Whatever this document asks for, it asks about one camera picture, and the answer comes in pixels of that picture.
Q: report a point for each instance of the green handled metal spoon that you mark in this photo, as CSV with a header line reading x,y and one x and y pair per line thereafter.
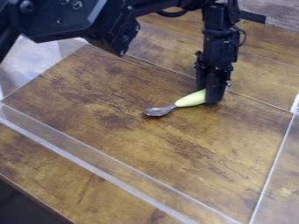
x,y
188,101

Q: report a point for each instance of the black strip on table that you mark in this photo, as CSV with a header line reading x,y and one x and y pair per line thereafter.
x,y
253,17

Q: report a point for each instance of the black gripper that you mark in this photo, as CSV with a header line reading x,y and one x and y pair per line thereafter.
x,y
221,48

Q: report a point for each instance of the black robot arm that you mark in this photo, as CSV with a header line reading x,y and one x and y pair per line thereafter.
x,y
107,24

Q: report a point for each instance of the clear acrylic enclosure wall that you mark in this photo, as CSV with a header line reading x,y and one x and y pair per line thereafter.
x,y
208,165

